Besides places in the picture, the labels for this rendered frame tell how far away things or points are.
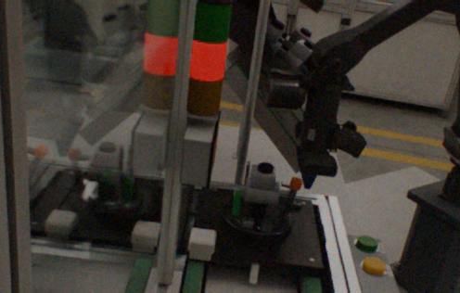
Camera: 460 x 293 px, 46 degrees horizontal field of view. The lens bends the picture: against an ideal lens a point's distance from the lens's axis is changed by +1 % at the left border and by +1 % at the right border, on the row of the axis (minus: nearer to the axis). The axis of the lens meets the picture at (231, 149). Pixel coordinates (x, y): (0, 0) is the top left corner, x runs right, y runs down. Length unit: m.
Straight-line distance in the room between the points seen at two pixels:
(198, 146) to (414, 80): 4.46
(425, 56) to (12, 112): 4.94
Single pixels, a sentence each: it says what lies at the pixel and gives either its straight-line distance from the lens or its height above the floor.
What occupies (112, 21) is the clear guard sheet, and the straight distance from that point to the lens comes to 0.32.
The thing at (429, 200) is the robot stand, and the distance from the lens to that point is 1.10.
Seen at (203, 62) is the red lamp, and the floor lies 1.33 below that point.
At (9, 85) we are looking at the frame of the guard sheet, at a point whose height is 1.48.
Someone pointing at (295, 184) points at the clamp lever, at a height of 1.07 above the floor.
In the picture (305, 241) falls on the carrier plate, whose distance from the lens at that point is 1.04.
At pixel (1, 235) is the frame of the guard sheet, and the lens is 0.18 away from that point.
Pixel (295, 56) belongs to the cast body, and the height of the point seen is 1.24.
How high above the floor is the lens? 1.53
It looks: 25 degrees down
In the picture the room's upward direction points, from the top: 8 degrees clockwise
